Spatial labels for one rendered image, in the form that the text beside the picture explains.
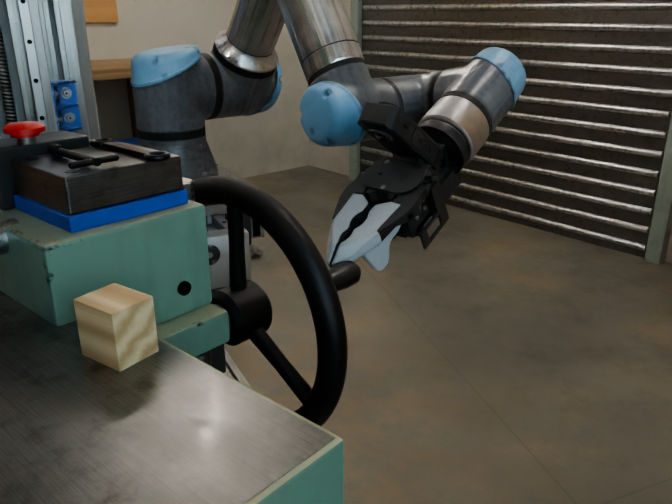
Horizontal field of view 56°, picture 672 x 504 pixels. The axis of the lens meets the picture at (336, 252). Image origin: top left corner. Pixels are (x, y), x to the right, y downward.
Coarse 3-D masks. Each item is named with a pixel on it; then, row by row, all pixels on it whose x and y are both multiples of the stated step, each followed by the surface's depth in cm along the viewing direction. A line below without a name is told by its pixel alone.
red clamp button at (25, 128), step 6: (6, 126) 48; (12, 126) 48; (18, 126) 48; (24, 126) 48; (30, 126) 48; (36, 126) 48; (42, 126) 49; (6, 132) 48; (12, 132) 48; (18, 132) 48; (24, 132) 48; (30, 132) 48; (36, 132) 48
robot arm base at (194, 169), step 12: (144, 132) 106; (180, 132) 105; (192, 132) 107; (204, 132) 110; (144, 144) 107; (156, 144) 106; (168, 144) 105; (180, 144) 106; (192, 144) 107; (204, 144) 110; (180, 156) 106; (192, 156) 107; (204, 156) 110; (192, 168) 107; (204, 168) 111; (216, 168) 113
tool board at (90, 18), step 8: (88, 0) 345; (96, 0) 348; (104, 0) 351; (112, 0) 354; (88, 8) 347; (96, 8) 349; (104, 8) 352; (112, 8) 355; (88, 16) 348; (96, 16) 350; (104, 16) 353; (112, 16) 356
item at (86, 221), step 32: (0, 160) 48; (32, 160) 48; (64, 160) 48; (128, 160) 48; (0, 192) 48; (32, 192) 47; (64, 192) 43; (96, 192) 45; (128, 192) 47; (160, 192) 49; (64, 224) 44; (96, 224) 45
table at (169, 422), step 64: (0, 320) 45; (192, 320) 51; (0, 384) 37; (64, 384) 37; (128, 384) 37; (192, 384) 37; (0, 448) 32; (64, 448) 32; (128, 448) 32; (192, 448) 32; (256, 448) 32; (320, 448) 32
